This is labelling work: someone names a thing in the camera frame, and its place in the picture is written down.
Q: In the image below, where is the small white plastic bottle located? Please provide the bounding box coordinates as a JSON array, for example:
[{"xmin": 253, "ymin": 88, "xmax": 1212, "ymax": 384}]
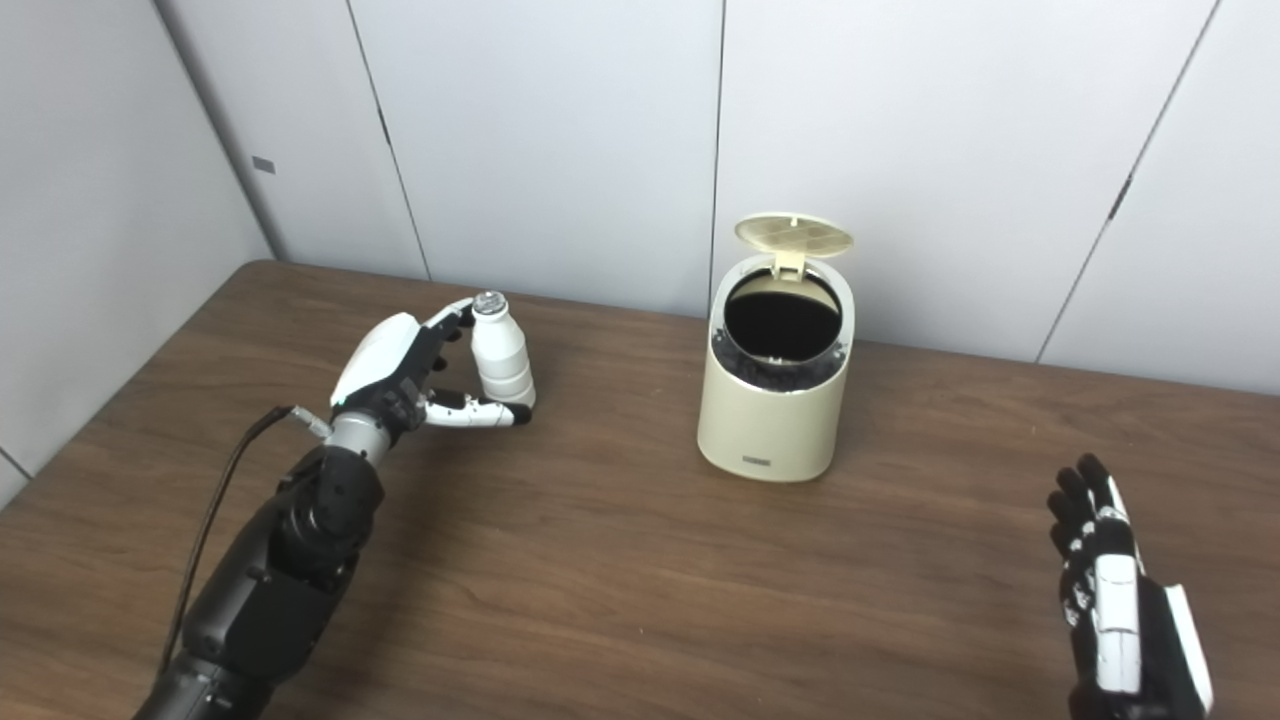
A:
[{"xmin": 470, "ymin": 291, "xmax": 537, "ymax": 409}]

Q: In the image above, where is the cream-colored bin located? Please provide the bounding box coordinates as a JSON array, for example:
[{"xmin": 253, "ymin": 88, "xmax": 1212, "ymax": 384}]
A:
[{"xmin": 697, "ymin": 212, "xmax": 857, "ymax": 484}]

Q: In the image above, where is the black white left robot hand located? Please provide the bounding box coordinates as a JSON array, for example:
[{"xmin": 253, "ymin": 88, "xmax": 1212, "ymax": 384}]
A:
[{"xmin": 330, "ymin": 297, "xmax": 533, "ymax": 436}]

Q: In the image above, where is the round cream bin lid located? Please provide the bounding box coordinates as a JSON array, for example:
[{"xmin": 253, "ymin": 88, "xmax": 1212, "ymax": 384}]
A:
[{"xmin": 734, "ymin": 212, "xmax": 856, "ymax": 281}]

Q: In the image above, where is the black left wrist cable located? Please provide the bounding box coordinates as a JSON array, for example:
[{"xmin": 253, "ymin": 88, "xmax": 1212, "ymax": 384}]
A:
[{"xmin": 158, "ymin": 404, "xmax": 332, "ymax": 677}]

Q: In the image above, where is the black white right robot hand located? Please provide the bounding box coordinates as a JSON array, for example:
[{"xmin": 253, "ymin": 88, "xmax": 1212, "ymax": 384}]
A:
[{"xmin": 1046, "ymin": 453, "xmax": 1216, "ymax": 720}]

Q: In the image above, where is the black bin liner bag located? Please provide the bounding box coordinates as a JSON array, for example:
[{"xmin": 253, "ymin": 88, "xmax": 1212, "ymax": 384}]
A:
[{"xmin": 712, "ymin": 330, "xmax": 853, "ymax": 391}]

